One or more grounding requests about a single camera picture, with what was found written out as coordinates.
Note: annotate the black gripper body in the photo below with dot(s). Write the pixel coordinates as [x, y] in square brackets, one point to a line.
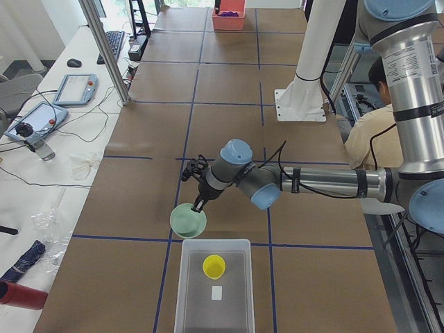
[207, 191]

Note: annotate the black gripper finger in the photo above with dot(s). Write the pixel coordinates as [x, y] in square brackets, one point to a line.
[198, 205]

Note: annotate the mint green bowl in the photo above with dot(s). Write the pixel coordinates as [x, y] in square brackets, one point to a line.
[187, 223]

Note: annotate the yellow plastic cup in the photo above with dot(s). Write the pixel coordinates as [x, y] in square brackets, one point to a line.
[214, 266]

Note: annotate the purple cloth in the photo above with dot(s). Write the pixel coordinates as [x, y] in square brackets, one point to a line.
[228, 14]

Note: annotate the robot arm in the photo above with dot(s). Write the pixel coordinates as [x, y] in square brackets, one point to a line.
[401, 32]

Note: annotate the clear plastic storage box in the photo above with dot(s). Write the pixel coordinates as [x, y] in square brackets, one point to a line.
[222, 305]

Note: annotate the black power box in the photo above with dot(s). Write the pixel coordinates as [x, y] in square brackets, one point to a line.
[137, 48]

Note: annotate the white crumpled tissue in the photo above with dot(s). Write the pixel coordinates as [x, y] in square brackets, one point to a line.
[81, 165]

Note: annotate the clear plastic wrap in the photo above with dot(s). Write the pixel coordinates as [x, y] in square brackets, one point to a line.
[54, 232]

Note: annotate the white chair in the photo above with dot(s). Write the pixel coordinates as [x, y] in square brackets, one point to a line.
[374, 207]

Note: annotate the far teach pendant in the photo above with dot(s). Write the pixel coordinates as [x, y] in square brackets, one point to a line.
[76, 90]

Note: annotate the teach pendant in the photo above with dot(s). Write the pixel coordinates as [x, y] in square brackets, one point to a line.
[76, 90]
[44, 118]

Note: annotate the pink plastic bin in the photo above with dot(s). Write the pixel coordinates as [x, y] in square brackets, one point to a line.
[230, 23]

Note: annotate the person in beige shirt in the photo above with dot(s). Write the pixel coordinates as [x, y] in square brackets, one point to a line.
[373, 141]

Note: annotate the black keyboard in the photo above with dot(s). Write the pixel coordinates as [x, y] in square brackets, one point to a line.
[115, 40]

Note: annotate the near teach pendant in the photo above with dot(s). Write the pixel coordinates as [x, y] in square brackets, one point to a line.
[44, 118]

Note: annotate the black computer mouse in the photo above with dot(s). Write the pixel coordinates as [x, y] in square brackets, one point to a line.
[74, 63]

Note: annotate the gripper tip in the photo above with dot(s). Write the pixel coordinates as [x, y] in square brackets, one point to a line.
[217, 4]

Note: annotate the clear water bottle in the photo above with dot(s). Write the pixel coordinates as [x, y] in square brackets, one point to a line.
[34, 141]

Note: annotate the folded blue umbrella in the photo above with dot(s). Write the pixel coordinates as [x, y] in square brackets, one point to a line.
[25, 262]

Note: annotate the red metal bottle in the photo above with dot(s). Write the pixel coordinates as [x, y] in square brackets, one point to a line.
[17, 295]

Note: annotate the grey office chair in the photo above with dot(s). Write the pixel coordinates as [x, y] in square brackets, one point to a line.
[15, 91]

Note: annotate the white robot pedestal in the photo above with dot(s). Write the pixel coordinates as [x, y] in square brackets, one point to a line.
[302, 100]

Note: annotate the aluminium frame post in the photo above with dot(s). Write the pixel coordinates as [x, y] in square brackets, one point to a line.
[93, 20]

